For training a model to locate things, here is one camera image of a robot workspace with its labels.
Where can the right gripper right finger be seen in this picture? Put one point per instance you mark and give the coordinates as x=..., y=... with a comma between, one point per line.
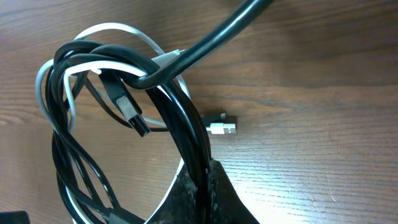
x=226, y=206

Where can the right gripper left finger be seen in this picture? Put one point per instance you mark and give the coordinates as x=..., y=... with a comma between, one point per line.
x=178, y=206

